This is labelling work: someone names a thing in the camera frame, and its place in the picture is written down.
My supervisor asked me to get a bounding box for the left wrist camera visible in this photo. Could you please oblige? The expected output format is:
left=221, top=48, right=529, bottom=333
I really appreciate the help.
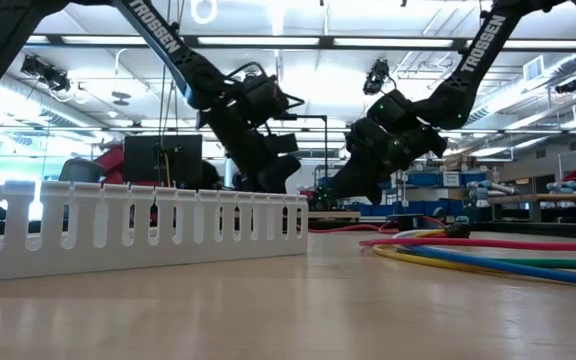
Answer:
left=262, top=132, right=300, bottom=156

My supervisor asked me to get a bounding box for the white slotted cable duct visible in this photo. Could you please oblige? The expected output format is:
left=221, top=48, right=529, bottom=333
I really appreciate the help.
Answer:
left=0, top=177, right=310, bottom=285

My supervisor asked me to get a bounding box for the grey office chair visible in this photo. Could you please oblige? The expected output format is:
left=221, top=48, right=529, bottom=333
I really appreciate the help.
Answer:
left=59, top=158, right=108, bottom=184

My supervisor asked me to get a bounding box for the black overhead camera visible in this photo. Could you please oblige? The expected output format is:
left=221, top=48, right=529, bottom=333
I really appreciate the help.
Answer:
left=361, top=58, right=398, bottom=97

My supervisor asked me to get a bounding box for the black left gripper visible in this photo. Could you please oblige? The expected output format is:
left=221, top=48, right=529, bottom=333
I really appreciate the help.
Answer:
left=202, top=107, right=303, bottom=195

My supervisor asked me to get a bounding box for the coloured wire bundle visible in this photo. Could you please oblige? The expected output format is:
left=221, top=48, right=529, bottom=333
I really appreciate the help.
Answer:
left=358, top=237, right=576, bottom=256

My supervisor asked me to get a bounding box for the ceiling air vent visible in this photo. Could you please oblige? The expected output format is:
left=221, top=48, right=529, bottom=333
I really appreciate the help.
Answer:
left=522, top=55, right=547, bottom=84

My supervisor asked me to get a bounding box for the red machine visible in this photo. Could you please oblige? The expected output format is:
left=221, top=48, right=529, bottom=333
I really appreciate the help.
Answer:
left=93, top=144, right=126, bottom=186

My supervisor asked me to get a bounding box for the black ceiling camera rig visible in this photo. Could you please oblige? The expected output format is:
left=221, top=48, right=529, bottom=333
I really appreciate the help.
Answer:
left=20, top=54, right=72, bottom=94

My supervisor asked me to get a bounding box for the wooden workbench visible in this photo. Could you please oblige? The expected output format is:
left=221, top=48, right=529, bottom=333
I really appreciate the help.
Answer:
left=487, top=193, right=576, bottom=224

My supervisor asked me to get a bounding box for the pale blue tube roll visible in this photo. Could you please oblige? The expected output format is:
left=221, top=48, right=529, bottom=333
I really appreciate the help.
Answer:
left=465, top=179, right=520, bottom=209
left=546, top=181, right=576, bottom=196

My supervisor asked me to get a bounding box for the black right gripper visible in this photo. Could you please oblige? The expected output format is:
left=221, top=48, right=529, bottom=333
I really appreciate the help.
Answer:
left=331, top=149, right=394, bottom=205

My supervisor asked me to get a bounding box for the green cable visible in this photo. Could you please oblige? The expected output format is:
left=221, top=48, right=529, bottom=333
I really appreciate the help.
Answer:
left=392, top=248, right=576, bottom=273

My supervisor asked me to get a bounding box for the yellow cable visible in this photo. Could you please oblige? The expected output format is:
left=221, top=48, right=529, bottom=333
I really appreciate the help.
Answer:
left=370, top=228, right=534, bottom=276

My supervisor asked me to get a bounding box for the thin red wire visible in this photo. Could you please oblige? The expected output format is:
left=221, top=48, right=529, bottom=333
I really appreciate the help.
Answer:
left=296, top=215, right=447, bottom=235

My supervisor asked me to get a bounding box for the white hanging ring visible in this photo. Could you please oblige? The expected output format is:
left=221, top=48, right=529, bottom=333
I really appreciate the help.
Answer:
left=189, top=0, right=220, bottom=26

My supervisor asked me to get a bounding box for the black monitor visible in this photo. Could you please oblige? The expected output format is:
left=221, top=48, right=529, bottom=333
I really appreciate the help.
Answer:
left=123, top=134, right=204, bottom=190

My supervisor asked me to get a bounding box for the blue cable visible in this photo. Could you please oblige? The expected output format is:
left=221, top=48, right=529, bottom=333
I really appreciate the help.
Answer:
left=400, top=244, right=576, bottom=290

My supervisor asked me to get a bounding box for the white pillar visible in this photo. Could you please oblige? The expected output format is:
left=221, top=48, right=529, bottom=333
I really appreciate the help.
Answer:
left=224, top=157, right=242, bottom=190

